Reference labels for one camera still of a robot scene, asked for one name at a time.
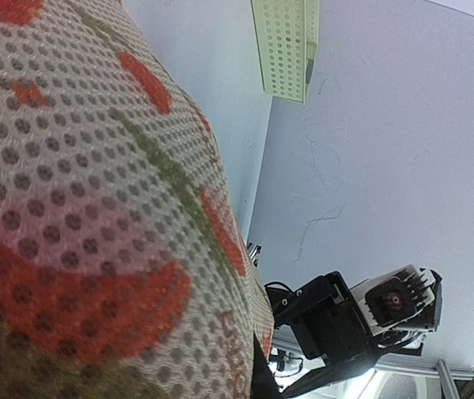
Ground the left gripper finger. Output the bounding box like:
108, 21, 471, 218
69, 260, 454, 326
250, 335, 281, 399

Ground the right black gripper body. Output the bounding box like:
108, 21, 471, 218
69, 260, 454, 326
265, 272, 416, 398

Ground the floral mesh laundry bag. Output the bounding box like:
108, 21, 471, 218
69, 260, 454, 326
0, 1, 274, 398

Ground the pale green perforated basket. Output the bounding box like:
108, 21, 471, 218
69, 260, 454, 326
250, 0, 319, 104

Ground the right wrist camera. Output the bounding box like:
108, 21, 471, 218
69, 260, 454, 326
350, 264, 442, 337

